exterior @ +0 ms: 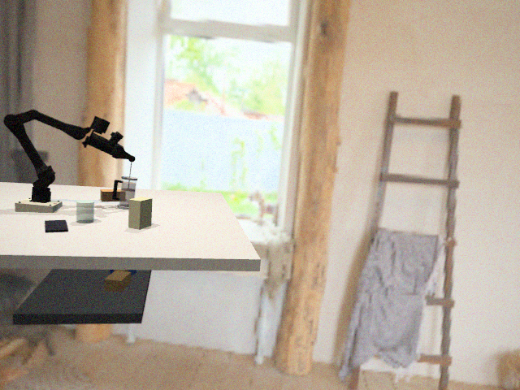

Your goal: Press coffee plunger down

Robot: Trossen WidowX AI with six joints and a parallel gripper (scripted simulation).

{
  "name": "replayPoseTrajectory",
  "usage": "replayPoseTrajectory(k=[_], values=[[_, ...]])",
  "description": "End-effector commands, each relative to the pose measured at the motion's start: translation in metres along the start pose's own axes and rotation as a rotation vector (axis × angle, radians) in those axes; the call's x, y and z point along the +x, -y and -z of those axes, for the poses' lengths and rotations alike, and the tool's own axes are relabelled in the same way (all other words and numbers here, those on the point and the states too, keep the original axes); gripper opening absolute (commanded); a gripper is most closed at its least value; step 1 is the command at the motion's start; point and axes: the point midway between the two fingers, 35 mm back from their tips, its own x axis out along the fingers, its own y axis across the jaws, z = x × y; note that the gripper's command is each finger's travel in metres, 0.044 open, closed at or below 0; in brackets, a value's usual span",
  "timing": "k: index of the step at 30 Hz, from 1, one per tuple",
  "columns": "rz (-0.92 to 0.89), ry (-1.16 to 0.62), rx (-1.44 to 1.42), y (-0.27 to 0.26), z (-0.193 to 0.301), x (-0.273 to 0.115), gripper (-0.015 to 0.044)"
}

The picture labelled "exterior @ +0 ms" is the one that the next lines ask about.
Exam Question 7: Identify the glass french press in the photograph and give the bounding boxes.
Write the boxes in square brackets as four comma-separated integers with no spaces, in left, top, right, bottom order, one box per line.
[112,156,137,209]

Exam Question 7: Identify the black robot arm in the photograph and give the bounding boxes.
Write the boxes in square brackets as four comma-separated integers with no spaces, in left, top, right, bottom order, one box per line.
[4,109,123,203]

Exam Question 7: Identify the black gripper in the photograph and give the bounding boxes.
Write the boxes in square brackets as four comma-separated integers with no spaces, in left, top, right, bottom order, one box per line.
[97,137,134,159]

